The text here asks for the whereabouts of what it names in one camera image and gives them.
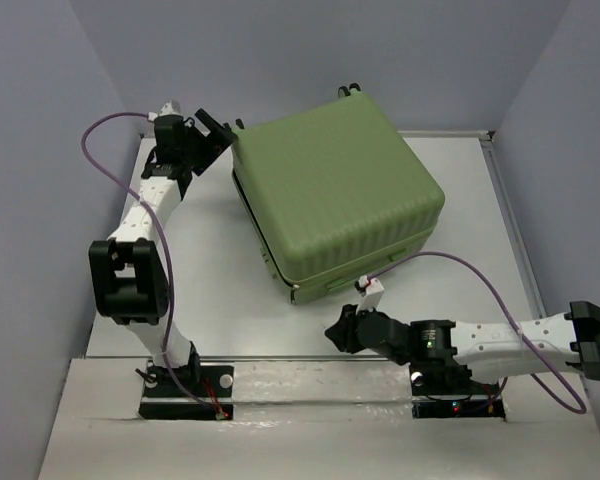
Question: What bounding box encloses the green suitcase with blue lining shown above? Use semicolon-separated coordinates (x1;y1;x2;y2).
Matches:
232;83;445;305

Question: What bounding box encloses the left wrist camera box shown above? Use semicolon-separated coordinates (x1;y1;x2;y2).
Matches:
158;99;182;117

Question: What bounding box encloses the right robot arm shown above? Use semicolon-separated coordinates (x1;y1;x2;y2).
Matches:
325;301;600;395

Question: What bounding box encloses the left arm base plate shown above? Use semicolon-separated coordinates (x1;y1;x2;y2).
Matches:
135;362;234;421

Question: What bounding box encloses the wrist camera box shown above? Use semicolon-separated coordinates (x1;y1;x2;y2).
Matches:
355;275;385;313
158;99;182;117

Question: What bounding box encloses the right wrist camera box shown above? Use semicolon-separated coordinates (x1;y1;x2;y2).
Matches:
355;275;385;313

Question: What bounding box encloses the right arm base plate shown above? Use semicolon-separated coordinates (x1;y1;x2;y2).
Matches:
409;366;506;419

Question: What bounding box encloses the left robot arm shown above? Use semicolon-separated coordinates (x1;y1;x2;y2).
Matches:
88;101;237;398

